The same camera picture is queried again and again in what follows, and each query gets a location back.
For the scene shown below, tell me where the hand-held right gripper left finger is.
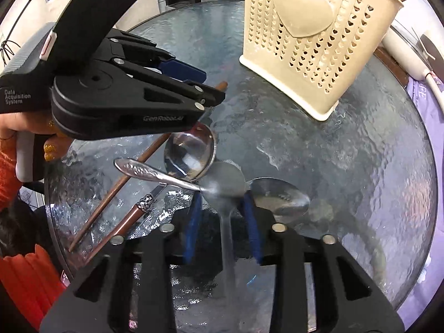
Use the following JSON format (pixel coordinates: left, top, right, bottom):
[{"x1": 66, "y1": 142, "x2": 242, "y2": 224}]
[{"x1": 40, "y1": 191, "x2": 205, "y2": 333}]

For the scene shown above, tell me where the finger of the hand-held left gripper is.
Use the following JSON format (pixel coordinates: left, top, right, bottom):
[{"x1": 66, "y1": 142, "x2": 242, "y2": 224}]
[
  {"x1": 111, "y1": 57, "x2": 227, "y2": 112},
  {"x1": 103, "y1": 29, "x2": 208, "y2": 84}
]

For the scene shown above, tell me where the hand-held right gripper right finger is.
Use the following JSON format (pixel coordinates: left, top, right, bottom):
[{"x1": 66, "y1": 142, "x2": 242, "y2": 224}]
[{"x1": 242, "y1": 193, "x2": 406, "y2": 333}]

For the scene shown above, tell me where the plain steel spoon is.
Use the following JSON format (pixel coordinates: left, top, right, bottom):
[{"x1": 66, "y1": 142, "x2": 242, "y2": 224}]
[{"x1": 201, "y1": 160, "x2": 248, "y2": 299}]

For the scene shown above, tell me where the cream plastic utensil basket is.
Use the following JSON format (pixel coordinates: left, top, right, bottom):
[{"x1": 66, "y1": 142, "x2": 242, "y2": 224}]
[{"x1": 239, "y1": 0, "x2": 405, "y2": 122}]

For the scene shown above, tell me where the person's left forearm orange sleeve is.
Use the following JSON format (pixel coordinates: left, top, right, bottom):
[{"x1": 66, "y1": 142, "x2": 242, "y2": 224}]
[{"x1": 0, "y1": 139, "x2": 24, "y2": 212}]

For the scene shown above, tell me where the person's left hand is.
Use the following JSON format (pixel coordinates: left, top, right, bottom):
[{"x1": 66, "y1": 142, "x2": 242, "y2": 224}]
[{"x1": 0, "y1": 114, "x2": 73, "y2": 162}]

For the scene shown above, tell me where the oval steel spoon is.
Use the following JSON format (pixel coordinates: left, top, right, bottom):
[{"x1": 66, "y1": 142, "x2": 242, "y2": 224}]
[{"x1": 250, "y1": 178, "x2": 311, "y2": 221}]

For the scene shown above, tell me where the brown chopstick with silver collar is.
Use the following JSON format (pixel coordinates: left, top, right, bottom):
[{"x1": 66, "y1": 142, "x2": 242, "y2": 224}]
[{"x1": 84, "y1": 185, "x2": 165, "y2": 263}]

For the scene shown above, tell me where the beige cloth cover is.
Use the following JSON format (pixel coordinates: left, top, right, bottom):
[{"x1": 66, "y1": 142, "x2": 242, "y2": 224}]
[{"x1": 116, "y1": 0, "x2": 174, "y2": 32}]

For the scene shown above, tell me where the orange ribbed sweater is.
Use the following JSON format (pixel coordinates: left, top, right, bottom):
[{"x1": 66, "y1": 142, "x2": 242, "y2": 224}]
[{"x1": 0, "y1": 244, "x2": 67, "y2": 331}]

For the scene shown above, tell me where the purple floral cloth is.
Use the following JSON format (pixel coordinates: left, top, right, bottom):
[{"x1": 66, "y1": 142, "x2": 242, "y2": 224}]
[{"x1": 395, "y1": 74, "x2": 444, "y2": 320}]

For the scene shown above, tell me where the dark wooden vanity table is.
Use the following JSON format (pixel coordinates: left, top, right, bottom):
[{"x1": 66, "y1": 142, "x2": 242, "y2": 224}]
[{"x1": 373, "y1": 47, "x2": 410, "y2": 88}]

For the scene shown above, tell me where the glass pot lid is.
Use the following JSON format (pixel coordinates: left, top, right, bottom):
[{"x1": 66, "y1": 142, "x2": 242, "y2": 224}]
[{"x1": 390, "y1": 2, "x2": 444, "y2": 64}]

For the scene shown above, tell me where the round steel spoon ornate handle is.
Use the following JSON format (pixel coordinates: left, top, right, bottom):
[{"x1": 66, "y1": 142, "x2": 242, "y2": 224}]
[{"x1": 114, "y1": 122, "x2": 219, "y2": 192}]

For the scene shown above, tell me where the cream pot with handle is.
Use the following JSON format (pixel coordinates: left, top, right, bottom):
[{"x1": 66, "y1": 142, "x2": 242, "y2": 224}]
[{"x1": 381, "y1": 24, "x2": 444, "y2": 112}]

